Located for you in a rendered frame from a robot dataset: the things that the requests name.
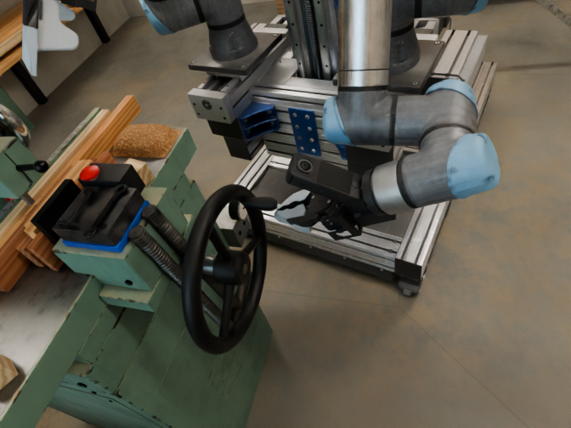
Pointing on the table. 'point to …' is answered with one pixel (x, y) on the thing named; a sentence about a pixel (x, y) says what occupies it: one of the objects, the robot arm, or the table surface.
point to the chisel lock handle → (34, 166)
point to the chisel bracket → (12, 183)
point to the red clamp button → (89, 172)
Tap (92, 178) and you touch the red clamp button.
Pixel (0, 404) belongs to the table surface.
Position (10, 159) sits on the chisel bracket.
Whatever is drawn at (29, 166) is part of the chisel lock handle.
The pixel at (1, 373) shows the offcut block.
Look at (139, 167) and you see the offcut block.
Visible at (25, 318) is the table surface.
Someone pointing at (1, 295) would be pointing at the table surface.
